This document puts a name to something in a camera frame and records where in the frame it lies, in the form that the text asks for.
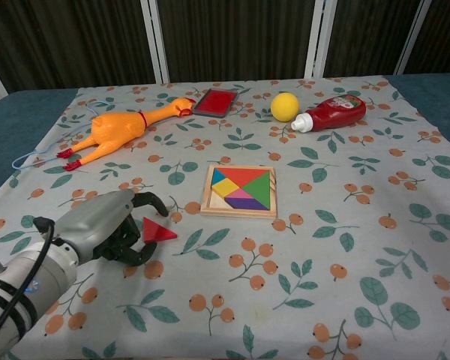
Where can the red ink pad tray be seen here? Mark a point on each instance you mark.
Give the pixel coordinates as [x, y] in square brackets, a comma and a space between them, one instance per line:
[214, 102]

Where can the green large tangram triangle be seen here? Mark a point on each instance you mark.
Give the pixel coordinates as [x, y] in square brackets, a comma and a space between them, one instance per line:
[258, 189]

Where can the yellow square tangram piece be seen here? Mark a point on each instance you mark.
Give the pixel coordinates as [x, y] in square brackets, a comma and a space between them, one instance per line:
[227, 186]

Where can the orange-red large tangram triangle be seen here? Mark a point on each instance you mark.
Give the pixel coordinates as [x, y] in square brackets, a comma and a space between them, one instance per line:
[242, 175]

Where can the orange rubber chicken toy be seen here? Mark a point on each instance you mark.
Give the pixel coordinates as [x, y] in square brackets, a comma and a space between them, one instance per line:
[112, 129]

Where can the red triangle puzzle piece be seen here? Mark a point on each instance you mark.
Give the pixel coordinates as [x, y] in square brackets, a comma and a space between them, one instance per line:
[155, 232]

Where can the floral printed tablecloth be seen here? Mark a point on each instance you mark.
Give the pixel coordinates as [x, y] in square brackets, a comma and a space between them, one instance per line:
[322, 225]

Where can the pink small tangram triangle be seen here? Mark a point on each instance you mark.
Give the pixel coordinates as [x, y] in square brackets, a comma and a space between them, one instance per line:
[242, 193]

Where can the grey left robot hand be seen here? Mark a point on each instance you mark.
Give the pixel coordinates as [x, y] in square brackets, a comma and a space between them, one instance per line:
[93, 221]

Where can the blue small tangram triangle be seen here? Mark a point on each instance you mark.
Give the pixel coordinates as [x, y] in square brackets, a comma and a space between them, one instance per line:
[217, 177]

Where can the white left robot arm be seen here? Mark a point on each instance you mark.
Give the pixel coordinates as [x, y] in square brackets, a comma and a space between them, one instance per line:
[18, 285]

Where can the wooden tangram puzzle tray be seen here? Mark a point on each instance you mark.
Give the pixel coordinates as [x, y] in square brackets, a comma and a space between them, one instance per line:
[206, 210]

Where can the red ketchup bottle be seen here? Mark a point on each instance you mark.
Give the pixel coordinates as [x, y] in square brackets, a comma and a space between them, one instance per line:
[333, 112]

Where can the purple parallelogram tangram piece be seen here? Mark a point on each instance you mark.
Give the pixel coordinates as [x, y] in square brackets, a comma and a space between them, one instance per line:
[247, 203]

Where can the yellow foam ball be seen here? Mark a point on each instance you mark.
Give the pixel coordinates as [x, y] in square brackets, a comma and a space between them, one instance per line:
[284, 107]

